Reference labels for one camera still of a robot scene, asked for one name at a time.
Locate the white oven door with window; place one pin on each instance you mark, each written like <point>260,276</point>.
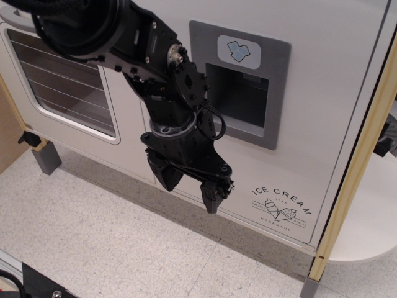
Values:
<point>87,108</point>

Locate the grey oven door handle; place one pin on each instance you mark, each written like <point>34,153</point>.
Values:
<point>17,19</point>

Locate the grey ice dispenser panel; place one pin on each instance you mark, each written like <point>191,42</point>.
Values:
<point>247,76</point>

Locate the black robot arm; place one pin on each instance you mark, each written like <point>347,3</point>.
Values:
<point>135,42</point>

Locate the aluminium rail profile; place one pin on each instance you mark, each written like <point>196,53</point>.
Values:
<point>11,265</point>

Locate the black clamp at right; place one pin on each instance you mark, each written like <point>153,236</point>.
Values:
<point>387,139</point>

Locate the wooden side panel left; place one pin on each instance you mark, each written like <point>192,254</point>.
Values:
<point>10,131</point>

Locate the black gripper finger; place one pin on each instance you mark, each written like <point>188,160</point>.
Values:
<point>211,197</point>
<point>165,172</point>

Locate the white toy kitchen cabinet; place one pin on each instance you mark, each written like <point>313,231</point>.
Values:
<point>385,32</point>

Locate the white toy fridge door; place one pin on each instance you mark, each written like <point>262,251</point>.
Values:
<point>292,80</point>

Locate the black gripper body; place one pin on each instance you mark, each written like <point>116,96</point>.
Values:
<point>194,155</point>

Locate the white round table base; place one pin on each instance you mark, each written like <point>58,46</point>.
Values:
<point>369,230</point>

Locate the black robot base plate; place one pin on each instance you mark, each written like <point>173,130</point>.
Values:
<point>38,285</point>

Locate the black clamp knob left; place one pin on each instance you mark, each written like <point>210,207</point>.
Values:
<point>30,138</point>

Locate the grey right foot cap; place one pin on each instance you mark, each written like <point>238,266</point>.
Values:
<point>309,288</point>

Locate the light wooden corner post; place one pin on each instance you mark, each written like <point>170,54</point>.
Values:
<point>377,112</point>

